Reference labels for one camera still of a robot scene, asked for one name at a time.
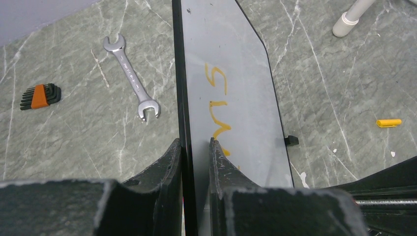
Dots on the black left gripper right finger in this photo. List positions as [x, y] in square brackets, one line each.
[240, 207]

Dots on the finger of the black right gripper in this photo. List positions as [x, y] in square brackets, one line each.
[399, 180]
[397, 220]

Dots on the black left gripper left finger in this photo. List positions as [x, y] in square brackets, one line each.
[147, 204]

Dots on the yellow marker cap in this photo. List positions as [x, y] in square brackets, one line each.
[387, 123]

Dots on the white whiteboard black frame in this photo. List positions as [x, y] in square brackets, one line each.
[225, 92]

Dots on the orange hex key set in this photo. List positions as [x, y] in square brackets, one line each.
[40, 96]

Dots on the silver open-end wrench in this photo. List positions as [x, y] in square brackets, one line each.
[145, 101]

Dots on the white PVC pipe frame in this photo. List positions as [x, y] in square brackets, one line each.
[351, 17]

